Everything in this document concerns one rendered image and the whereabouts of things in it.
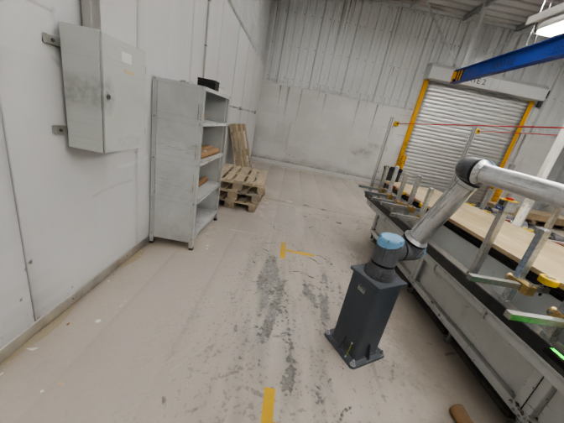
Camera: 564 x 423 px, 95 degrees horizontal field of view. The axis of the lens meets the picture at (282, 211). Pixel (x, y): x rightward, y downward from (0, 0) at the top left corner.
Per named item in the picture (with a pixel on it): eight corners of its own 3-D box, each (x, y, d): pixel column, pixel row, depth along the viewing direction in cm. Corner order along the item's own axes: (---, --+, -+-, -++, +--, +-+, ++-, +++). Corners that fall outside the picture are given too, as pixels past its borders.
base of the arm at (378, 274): (379, 284, 154) (384, 270, 151) (357, 267, 170) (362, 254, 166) (399, 280, 163) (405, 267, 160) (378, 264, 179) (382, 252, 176)
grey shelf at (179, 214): (148, 242, 264) (152, 75, 213) (184, 213, 349) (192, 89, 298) (191, 250, 264) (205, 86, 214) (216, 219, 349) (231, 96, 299)
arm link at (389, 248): (366, 255, 166) (374, 230, 161) (385, 253, 174) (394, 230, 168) (383, 268, 154) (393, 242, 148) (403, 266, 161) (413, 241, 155)
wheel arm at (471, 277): (469, 282, 132) (472, 275, 131) (464, 279, 135) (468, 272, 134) (547, 295, 135) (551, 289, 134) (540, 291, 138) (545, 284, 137)
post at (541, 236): (500, 308, 142) (545, 229, 127) (495, 304, 146) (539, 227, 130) (506, 309, 143) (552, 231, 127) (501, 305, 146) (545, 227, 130)
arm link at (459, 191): (384, 248, 175) (466, 149, 130) (402, 247, 182) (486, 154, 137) (398, 266, 164) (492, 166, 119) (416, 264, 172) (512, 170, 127)
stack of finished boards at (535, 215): (583, 229, 714) (587, 223, 708) (500, 213, 703) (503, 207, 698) (556, 219, 786) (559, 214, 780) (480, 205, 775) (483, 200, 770)
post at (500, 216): (470, 276, 165) (503, 211, 151) (465, 272, 170) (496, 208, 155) (477, 277, 166) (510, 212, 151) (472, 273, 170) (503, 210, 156)
